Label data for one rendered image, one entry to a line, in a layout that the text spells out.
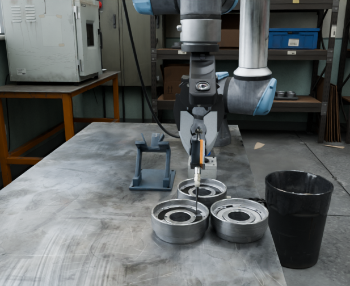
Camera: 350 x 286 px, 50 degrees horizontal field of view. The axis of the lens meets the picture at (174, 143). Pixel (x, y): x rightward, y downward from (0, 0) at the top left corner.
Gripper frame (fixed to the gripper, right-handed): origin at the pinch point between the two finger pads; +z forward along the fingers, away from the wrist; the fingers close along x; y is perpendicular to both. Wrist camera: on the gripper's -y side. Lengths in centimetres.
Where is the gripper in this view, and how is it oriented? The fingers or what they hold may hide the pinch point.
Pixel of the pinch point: (198, 149)
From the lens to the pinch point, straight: 73.7
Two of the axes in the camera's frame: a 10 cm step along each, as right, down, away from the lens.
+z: 0.0, 9.6, 2.8
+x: -10.0, -0.2, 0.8
